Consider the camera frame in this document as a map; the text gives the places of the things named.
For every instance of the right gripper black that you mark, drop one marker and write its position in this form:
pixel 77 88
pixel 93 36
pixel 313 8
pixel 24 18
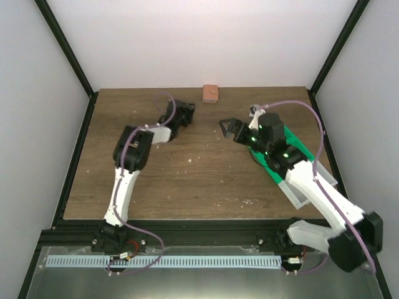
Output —
pixel 235 131

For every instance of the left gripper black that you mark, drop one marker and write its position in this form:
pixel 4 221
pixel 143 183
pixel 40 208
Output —
pixel 182 113

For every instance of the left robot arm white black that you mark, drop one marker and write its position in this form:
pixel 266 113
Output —
pixel 130 157

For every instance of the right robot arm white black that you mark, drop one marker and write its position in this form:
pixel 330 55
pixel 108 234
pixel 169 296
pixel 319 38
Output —
pixel 351 235

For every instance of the green plastic organizer tray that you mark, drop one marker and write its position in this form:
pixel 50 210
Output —
pixel 277 150

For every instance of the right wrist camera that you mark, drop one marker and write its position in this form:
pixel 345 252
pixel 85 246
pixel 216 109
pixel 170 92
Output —
pixel 255 112

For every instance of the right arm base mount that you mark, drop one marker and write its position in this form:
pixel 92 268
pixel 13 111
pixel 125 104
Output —
pixel 277 240

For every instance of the white slotted cable duct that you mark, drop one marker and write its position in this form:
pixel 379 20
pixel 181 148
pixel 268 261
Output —
pixel 169 261

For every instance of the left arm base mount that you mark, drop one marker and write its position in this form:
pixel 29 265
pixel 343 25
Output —
pixel 115 240

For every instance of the left black frame post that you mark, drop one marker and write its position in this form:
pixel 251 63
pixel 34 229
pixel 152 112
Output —
pixel 64 45

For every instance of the black frame post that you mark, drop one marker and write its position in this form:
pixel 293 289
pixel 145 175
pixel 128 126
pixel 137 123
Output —
pixel 64 45
pixel 350 24

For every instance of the right black frame post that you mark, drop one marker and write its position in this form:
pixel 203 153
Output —
pixel 350 24

